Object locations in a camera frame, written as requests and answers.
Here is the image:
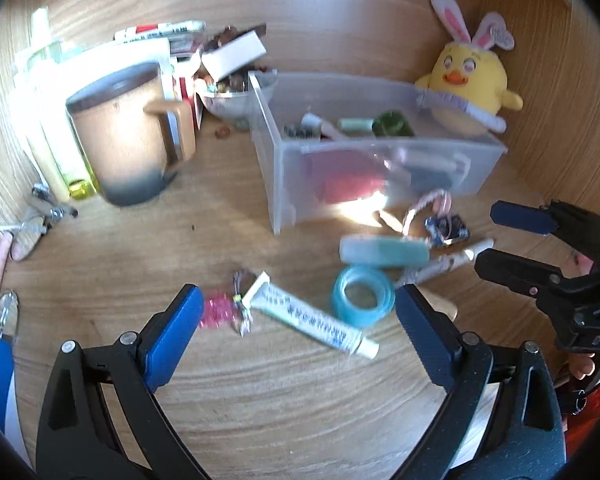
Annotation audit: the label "pale green tube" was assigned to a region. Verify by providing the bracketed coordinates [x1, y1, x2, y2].
[340, 234, 431, 267]

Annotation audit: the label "cream cosmetic tube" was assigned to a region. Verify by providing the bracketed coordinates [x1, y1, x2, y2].
[40, 125, 76, 202]

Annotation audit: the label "white cardboard box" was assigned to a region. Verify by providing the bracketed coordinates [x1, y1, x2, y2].
[201, 30, 267, 81]

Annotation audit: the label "red and white marker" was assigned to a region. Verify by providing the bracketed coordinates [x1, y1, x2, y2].
[114, 20, 207, 43]

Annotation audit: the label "mint tube with grey cap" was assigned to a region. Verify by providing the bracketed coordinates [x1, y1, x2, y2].
[337, 117, 376, 135]

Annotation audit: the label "white bowl of beads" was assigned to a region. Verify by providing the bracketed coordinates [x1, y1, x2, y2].
[200, 72, 281, 121]

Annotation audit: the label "blue and white carton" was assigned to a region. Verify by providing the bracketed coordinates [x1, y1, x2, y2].
[0, 320, 26, 461]

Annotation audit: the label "green bottle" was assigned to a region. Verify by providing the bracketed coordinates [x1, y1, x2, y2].
[372, 110, 415, 138]

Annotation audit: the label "red foil pouch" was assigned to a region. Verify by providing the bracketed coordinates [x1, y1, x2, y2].
[307, 152, 388, 206]

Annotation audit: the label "stack of papers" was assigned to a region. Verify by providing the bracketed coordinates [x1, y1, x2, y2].
[80, 32, 203, 101]

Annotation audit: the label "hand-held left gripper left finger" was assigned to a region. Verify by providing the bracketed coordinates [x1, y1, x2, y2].
[35, 284, 206, 480]

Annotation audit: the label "clear plastic storage bin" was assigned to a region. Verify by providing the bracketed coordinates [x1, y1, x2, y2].
[247, 70, 508, 235]

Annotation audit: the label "pink pen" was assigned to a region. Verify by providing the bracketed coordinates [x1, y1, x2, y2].
[0, 232, 13, 298]

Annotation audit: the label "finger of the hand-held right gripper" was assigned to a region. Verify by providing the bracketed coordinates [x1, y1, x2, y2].
[474, 249, 588, 311]
[491, 200, 600, 263]

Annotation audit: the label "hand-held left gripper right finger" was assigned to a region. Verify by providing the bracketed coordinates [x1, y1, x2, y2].
[394, 284, 567, 480]

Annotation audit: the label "yellow-green spray bottle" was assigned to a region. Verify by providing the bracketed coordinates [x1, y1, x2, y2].
[27, 7, 98, 201]

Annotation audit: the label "person's right hand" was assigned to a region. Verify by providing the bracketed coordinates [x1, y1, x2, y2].
[564, 252, 597, 381]

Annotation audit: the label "eyeglasses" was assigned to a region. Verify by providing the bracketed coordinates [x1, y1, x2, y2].
[0, 205, 78, 338]

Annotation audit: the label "pink and white cord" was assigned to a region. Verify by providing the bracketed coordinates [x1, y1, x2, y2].
[402, 187, 453, 233]

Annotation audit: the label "blue tape roll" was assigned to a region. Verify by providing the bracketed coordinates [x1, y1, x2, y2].
[332, 266, 396, 330]

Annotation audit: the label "white capped small bottle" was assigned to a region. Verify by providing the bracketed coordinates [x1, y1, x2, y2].
[300, 112, 348, 142]

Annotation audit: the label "red garment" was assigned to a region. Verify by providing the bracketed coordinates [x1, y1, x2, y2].
[562, 380, 600, 461]

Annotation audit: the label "beige oval piece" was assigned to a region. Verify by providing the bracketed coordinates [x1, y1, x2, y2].
[425, 294, 458, 321]

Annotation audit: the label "pale pink cosmetic tube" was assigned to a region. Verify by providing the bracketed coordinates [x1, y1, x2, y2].
[390, 150, 472, 186]

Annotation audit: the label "red carton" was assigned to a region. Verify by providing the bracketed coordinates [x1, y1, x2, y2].
[172, 57, 203, 131]

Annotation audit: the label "dark foil packet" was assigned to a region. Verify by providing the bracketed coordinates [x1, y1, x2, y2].
[425, 214, 471, 248]

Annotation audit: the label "white lip balm stick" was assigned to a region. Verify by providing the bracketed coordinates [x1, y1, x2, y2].
[397, 239, 495, 286]

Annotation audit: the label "yellow plush chick toy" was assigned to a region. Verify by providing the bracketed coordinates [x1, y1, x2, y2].
[414, 0, 524, 136]

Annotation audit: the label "dark brown trinket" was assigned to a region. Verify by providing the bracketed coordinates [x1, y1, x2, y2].
[202, 23, 268, 53]

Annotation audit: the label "white ointment tube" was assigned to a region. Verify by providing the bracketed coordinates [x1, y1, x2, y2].
[242, 272, 381, 359]

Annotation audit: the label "brown ceramic mug with lid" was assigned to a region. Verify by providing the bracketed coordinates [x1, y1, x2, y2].
[65, 62, 197, 207]

